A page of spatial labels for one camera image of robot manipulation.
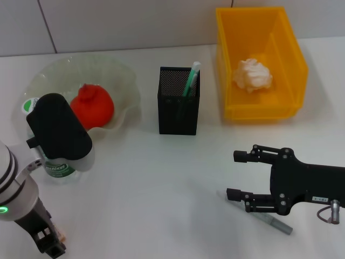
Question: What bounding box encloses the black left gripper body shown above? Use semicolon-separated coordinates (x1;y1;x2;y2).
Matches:
15;198;52;236

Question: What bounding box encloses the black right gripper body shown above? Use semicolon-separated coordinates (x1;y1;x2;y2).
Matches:
270;147;345;216

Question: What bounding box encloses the beige eraser with barcode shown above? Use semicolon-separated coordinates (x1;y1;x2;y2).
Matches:
54;223;67;243

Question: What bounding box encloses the grey marker pen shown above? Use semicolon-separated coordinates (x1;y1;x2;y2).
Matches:
217;190;294;236

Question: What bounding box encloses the clear green-label water bottle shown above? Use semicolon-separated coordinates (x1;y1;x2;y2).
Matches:
20;96;83;186

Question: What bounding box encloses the white paper ball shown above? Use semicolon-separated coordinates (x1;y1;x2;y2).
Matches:
232;58;273;94

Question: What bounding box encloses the green pen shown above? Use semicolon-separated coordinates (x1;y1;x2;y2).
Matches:
176;61;202;119

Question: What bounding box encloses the orange fruit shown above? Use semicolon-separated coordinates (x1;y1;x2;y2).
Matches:
70;83;115;130

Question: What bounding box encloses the black mesh pen holder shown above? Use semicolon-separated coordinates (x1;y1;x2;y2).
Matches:
157;66;201;135

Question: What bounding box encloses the green glass fruit plate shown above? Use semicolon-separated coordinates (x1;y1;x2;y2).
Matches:
23;53;142;141

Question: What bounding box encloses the yellow plastic bin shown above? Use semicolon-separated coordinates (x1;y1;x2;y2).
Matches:
215;6;309;121

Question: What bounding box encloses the right gripper cable with plug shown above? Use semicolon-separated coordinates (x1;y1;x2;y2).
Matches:
316;199;342;224

